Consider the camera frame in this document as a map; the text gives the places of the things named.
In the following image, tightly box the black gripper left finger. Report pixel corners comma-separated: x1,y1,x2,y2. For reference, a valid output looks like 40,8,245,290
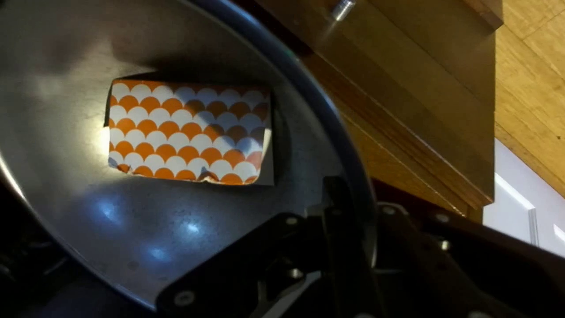
155,176,377,318

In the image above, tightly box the white panelled door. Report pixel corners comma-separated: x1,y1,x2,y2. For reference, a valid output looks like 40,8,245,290
482,139,565,262

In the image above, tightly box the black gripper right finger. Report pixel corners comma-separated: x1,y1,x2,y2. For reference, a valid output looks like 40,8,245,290
374,199,565,318

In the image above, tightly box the dark wood cabinet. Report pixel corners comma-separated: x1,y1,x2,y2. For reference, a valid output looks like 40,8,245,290
234,0,505,225

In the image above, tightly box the silver metal bowl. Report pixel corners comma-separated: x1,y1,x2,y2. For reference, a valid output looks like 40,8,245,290
0,0,377,315

